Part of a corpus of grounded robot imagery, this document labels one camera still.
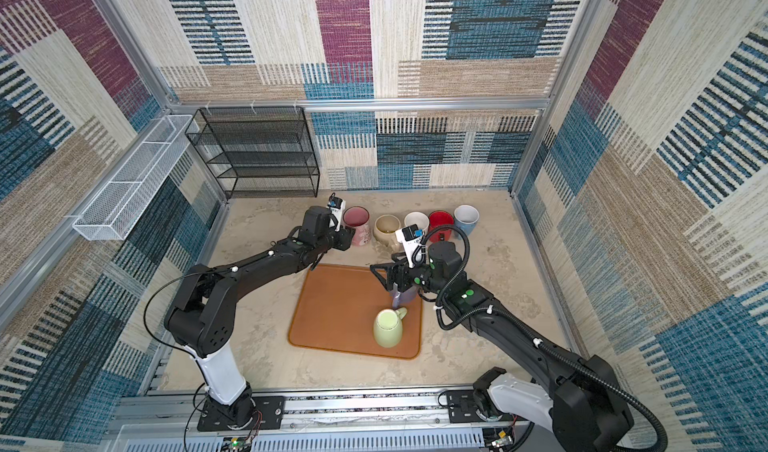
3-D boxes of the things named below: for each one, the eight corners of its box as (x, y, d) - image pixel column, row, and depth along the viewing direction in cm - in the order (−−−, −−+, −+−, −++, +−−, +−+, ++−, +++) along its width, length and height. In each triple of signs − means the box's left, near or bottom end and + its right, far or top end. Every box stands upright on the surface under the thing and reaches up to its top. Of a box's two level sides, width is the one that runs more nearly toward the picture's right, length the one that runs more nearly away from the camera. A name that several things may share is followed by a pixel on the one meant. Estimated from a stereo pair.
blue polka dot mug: (452, 239, 109) (457, 220, 100) (449, 224, 113) (454, 204, 105) (473, 239, 109) (480, 220, 100) (470, 224, 113) (476, 204, 105)
